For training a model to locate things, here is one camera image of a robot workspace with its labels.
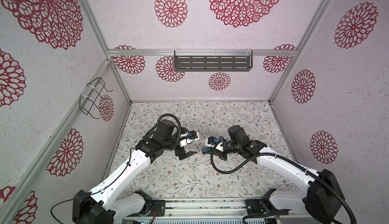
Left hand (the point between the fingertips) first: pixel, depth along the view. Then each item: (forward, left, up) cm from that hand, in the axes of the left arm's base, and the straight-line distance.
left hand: (191, 143), depth 75 cm
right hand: (0, -8, -3) cm, 9 cm away
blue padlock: (-3, -7, -2) cm, 8 cm away
